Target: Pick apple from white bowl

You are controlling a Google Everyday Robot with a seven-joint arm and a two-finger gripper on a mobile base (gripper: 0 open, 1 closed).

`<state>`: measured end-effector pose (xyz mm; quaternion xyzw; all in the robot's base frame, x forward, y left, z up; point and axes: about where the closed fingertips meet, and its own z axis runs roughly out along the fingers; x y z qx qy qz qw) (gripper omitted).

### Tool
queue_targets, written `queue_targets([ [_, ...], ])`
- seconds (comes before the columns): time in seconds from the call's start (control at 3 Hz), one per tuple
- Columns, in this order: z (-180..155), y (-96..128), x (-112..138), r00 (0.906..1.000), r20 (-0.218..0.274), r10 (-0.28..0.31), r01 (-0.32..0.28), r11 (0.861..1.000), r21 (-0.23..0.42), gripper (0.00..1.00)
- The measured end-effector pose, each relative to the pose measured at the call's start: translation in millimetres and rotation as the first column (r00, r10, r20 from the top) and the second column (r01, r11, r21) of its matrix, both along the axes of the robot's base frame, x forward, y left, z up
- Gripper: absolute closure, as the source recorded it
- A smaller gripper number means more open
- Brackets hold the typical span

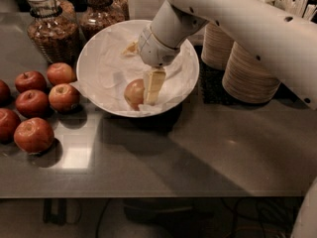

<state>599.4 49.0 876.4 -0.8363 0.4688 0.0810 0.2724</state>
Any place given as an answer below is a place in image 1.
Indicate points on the red-yellow apple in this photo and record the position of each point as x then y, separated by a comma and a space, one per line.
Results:
134, 93

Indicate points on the large white bowl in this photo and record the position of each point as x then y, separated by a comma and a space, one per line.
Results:
99, 66

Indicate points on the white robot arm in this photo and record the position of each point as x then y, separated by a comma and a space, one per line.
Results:
284, 43

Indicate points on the glass granola jar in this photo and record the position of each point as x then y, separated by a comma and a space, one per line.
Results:
99, 15
53, 32

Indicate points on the red apple edge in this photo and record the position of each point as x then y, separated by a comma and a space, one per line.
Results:
9, 121
5, 92

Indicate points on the stack paper bowls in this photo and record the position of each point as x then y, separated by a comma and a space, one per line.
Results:
216, 47
246, 79

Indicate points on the red apple left back edge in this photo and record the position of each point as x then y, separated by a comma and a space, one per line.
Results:
5, 92

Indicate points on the front stack paper bowls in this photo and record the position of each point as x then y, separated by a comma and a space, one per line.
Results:
246, 79

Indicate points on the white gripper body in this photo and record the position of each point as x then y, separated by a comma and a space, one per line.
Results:
155, 49

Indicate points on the white paper bowl liner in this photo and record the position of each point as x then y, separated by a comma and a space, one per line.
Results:
109, 73

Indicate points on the red apple left front edge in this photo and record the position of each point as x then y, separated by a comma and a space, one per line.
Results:
9, 121

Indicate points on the red apple middle right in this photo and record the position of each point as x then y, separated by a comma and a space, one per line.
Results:
64, 97

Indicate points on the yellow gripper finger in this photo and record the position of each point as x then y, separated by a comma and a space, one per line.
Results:
131, 49
154, 78

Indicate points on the red apple back left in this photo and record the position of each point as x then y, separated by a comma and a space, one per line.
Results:
30, 80

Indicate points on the red apple middle left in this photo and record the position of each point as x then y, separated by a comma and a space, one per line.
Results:
32, 103

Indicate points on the red apple back right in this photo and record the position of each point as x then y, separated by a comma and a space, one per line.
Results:
60, 72

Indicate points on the red apple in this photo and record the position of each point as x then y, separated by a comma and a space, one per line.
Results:
60, 72
64, 97
32, 103
34, 135
30, 80

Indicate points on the rear stack paper bowls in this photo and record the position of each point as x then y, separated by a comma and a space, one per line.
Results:
216, 47

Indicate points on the glass granola jar left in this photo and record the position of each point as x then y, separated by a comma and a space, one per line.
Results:
53, 32

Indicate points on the red apple front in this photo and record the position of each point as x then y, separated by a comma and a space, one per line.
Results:
34, 135

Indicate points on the glass granola jar right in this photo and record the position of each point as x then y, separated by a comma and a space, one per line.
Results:
99, 15

